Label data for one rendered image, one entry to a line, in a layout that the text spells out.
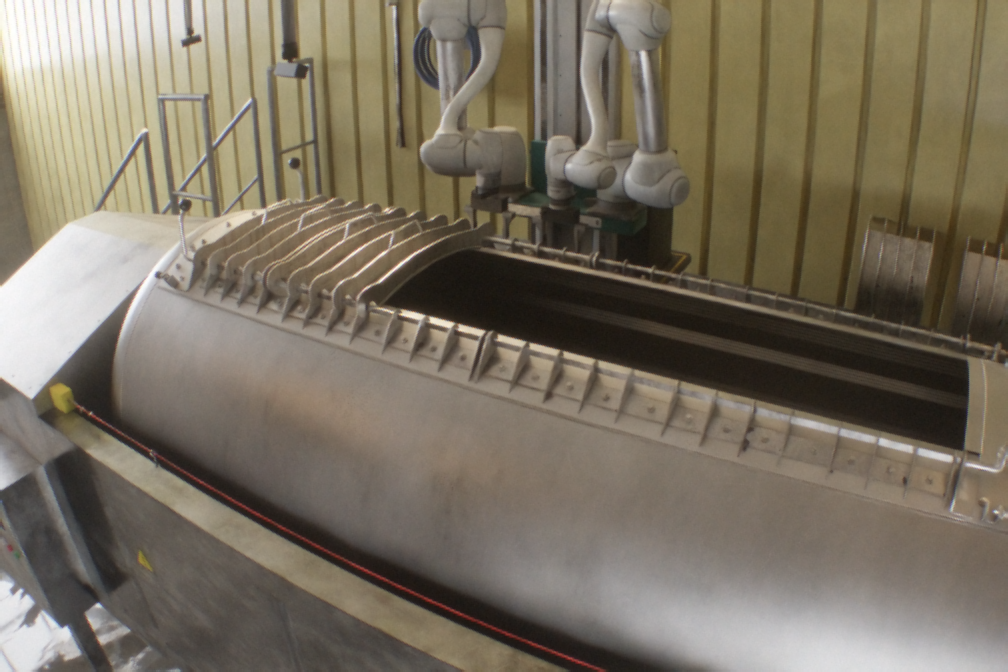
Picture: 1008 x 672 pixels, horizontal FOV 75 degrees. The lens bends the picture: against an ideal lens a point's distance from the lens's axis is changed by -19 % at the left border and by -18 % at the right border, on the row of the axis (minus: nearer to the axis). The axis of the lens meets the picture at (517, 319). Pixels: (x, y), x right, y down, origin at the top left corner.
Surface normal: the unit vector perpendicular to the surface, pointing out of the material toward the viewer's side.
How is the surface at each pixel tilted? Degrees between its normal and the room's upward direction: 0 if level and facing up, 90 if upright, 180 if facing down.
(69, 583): 90
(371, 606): 0
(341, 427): 52
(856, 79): 90
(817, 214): 90
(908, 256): 66
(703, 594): 60
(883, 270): 72
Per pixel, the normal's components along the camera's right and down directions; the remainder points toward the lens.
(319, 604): -0.51, 0.38
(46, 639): -0.01, -0.90
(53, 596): 0.86, 0.21
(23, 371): -0.18, -0.70
